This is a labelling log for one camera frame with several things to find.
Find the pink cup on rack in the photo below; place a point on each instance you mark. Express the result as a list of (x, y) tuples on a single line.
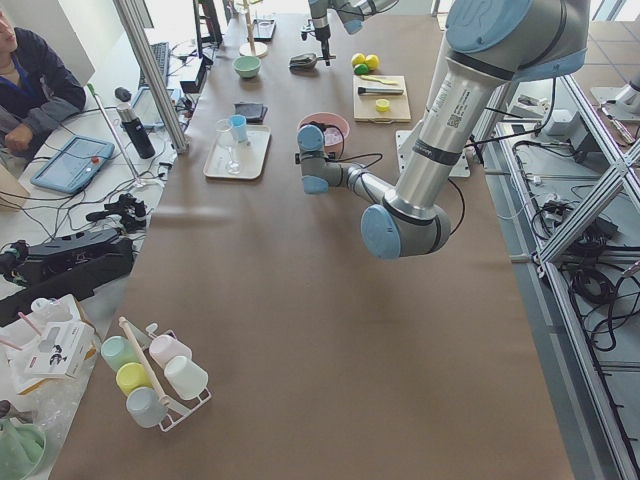
[(164, 348)]

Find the yellow cup on rack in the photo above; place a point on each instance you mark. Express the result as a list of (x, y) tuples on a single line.
[(131, 376)]

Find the white cup on rack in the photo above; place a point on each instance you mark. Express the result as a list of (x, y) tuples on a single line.
[(186, 377)]

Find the white product box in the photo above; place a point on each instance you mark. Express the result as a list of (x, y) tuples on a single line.
[(60, 351)]

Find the black thermos bottle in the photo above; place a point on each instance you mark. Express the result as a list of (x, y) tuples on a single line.
[(135, 130)]

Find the seated person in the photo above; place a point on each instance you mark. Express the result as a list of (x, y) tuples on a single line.
[(38, 92)]

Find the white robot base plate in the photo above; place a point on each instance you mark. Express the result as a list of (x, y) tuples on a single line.
[(405, 146)]

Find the black computer mouse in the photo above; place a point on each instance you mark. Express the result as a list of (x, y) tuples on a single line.
[(122, 94)]

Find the steel muddler black tip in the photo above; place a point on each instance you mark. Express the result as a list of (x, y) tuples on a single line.
[(362, 90)]

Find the half lemon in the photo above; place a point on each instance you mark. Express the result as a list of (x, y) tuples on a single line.
[(382, 105)]

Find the green ceramic bowl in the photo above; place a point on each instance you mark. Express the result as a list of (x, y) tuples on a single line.
[(247, 67)]

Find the green lime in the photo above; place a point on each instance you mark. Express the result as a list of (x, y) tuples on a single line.
[(372, 62)]

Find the yellow lemon upper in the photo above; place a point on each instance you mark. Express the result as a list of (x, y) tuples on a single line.
[(358, 59)]

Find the grey folded cloth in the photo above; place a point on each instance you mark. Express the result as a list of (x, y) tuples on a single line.
[(254, 113)]

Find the white wire cup rack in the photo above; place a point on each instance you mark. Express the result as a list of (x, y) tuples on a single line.
[(179, 410)]

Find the pink bowl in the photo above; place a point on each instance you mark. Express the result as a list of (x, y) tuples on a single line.
[(328, 118)]

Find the light blue cup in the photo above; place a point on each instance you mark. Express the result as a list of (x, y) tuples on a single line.
[(238, 125)]

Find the yellow plastic knife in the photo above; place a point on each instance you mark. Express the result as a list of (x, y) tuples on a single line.
[(377, 79)]

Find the green cup on rack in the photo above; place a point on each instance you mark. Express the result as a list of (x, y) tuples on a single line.
[(117, 351)]

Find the clear ice cubes pile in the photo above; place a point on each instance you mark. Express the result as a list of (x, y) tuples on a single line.
[(333, 137)]

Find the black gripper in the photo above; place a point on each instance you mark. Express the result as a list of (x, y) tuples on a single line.
[(321, 29)]

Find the aluminium frame post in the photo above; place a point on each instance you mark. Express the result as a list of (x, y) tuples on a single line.
[(134, 29)]

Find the black keyboard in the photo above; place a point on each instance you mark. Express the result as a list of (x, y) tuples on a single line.
[(161, 52)]

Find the blue teach pendant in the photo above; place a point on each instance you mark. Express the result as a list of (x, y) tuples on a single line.
[(143, 105), (72, 168)]

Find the cream rabbit tray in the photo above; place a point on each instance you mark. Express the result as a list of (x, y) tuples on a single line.
[(250, 155)]

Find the clear wine glass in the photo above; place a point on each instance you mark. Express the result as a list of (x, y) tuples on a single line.
[(226, 142)]

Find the grey-blue cup on rack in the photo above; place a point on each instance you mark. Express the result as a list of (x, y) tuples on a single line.
[(145, 407)]

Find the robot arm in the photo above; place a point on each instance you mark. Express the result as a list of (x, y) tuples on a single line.
[(351, 14), (488, 43)]

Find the wooden cup tree stand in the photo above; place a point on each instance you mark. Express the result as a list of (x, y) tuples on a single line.
[(251, 47)]

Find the silver metal scoop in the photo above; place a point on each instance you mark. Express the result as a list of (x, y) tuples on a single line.
[(307, 62)]

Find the bamboo cutting board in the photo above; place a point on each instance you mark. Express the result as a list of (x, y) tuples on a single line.
[(380, 98)]

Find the wooden rack handle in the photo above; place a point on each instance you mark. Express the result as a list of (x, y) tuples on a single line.
[(126, 327)]

